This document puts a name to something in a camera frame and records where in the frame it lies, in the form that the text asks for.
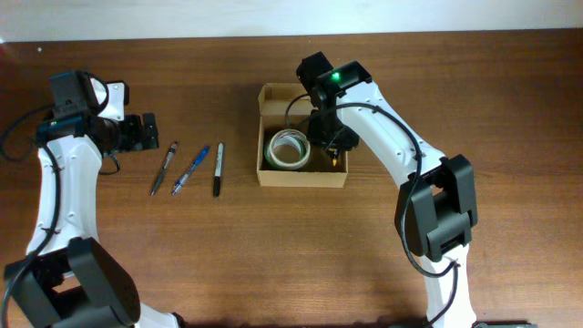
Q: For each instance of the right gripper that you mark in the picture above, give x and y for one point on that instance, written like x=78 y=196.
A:
x=335 y=139

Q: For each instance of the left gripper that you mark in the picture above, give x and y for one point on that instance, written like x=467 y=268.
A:
x=138 y=132

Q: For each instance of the green tape roll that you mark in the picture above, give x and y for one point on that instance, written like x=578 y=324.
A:
x=272 y=157

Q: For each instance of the white masking tape roll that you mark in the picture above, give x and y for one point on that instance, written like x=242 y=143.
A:
x=289 y=149

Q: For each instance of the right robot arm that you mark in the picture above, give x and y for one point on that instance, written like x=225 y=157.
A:
x=436 y=207

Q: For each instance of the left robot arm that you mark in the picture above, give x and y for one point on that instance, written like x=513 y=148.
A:
x=67 y=279

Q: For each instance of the open cardboard box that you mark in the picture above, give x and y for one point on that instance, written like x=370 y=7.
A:
x=283 y=106

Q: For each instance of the black gel pen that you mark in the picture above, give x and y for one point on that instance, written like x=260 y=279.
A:
x=164 y=168

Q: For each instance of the blue gel pen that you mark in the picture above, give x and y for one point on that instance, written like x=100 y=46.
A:
x=192 y=167

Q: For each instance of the black sharpie marker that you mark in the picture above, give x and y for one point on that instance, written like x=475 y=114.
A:
x=218 y=171

